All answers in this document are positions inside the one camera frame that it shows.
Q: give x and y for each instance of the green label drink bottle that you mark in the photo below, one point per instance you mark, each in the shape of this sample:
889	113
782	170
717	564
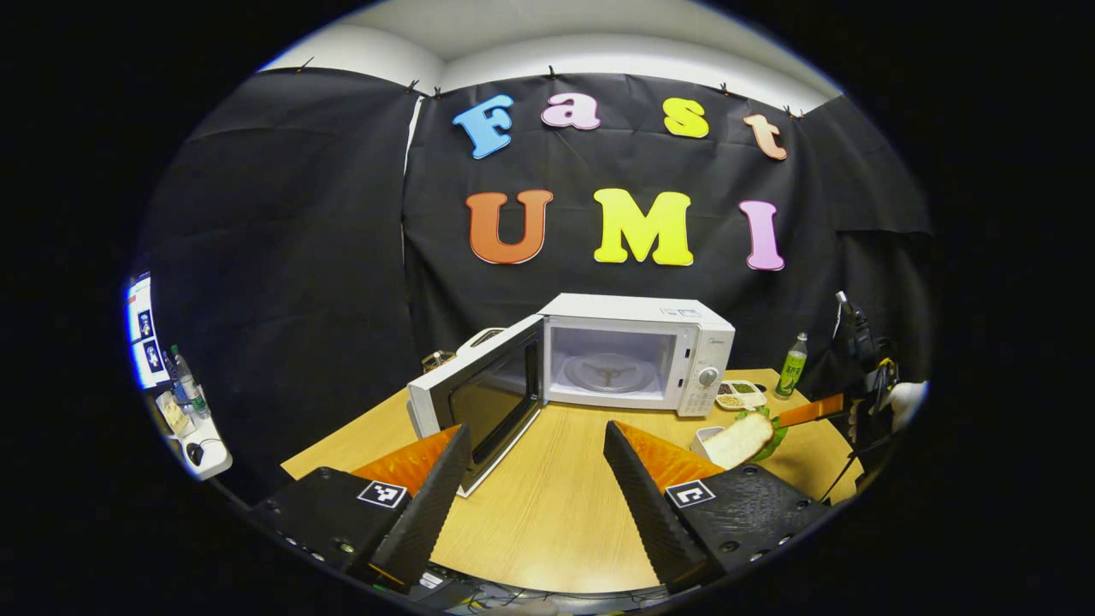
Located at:
790	372

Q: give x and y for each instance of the white side table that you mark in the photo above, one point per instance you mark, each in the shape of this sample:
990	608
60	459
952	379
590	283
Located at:
214	458

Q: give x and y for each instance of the white toaster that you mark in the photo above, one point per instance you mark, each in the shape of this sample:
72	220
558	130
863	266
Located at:
479	340

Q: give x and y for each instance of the lit computer screen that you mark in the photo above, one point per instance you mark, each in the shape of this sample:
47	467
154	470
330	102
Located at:
145	329

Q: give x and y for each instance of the divided white dish of grains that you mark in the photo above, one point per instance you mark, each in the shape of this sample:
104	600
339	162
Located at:
744	395

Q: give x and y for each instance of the clear plastic water bottle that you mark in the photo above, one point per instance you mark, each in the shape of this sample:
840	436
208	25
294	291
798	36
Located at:
192	393

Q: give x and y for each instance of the beige packet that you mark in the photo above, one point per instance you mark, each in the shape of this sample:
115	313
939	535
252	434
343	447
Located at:
175	415

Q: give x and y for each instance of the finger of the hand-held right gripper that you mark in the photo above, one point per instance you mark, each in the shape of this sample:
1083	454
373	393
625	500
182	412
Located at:
813	411

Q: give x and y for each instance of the small white rectangular tray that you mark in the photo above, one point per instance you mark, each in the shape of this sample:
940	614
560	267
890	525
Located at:
703	438

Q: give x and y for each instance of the black computer mouse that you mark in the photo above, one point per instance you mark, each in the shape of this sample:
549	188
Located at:
195	453

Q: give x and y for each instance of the sandwich with lettuce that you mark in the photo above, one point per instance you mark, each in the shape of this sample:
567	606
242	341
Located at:
736	441

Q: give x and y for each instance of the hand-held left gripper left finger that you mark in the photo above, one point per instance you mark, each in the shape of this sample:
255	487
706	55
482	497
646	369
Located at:
428	513

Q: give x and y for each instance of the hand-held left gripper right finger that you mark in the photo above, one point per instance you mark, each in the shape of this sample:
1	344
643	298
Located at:
650	513

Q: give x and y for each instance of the white microwave oven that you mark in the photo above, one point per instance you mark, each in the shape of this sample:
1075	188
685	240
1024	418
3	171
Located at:
633	312

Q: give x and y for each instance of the black backdrop cloth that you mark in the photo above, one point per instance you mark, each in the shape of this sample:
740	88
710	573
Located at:
342	214

